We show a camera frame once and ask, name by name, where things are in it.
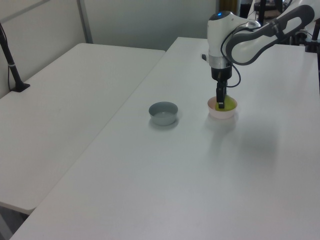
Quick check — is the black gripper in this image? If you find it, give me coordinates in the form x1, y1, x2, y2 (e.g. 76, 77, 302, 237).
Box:
210, 65, 233, 110

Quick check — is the pink plastic bowl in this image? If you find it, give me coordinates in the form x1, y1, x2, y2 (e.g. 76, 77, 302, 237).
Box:
207, 96, 238, 120

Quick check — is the grey plastic bowl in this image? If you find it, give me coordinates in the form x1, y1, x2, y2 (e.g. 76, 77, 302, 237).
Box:
148, 101, 179, 126

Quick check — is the yellow background panel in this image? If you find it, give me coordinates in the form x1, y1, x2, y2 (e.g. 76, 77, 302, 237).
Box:
219, 0, 241, 13

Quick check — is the black background tripod pole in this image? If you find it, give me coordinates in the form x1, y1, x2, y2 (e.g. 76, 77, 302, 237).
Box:
257, 0, 267, 25

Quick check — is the black clamped pole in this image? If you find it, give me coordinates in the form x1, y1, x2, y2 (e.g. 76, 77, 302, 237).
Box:
304, 18, 320, 53

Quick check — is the white side table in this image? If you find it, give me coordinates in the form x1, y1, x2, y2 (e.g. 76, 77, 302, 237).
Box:
0, 42, 167, 215

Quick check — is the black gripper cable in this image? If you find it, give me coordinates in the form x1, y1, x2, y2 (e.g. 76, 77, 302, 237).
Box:
220, 24, 243, 89

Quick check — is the grey metal partition post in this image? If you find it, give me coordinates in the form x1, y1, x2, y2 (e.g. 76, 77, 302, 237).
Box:
76, 0, 94, 45

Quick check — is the black camera pole with clamp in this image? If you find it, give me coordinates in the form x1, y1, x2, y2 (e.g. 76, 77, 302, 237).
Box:
0, 21, 31, 94

